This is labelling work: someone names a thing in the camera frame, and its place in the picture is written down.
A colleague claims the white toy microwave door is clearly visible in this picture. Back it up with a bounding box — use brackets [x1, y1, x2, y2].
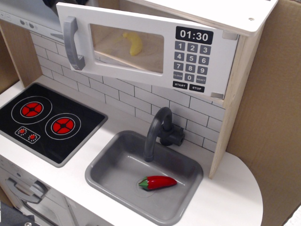
[56, 3, 239, 99]

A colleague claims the grey microwave door handle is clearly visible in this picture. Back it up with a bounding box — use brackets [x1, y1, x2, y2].
[63, 16, 85, 71]

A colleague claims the wooden microwave cabinet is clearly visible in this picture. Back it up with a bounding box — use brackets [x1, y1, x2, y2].
[88, 0, 277, 178]

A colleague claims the dark grey toy faucet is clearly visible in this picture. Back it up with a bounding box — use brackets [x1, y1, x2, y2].
[143, 107, 185, 162]

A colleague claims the grey toy sink basin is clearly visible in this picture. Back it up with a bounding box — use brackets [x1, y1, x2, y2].
[85, 131, 203, 226]

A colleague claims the red toy chili pepper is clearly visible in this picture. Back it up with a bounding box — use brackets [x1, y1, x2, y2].
[138, 176, 177, 190]

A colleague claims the yellow toy banana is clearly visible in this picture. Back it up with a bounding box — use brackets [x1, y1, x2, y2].
[122, 32, 143, 56]

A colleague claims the black toy stovetop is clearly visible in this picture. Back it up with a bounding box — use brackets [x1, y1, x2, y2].
[0, 83, 108, 168]

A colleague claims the brown cardboard panel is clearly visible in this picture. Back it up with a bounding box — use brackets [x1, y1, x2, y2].
[227, 0, 301, 226]

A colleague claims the white toy oven door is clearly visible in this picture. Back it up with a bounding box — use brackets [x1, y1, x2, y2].
[0, 157, 76, 226]

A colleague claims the grey range hood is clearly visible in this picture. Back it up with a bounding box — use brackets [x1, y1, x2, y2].
[0, 0, 64, 43]

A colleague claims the grey oven door handle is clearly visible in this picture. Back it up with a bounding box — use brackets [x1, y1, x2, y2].
[6, 178, 48, 204]

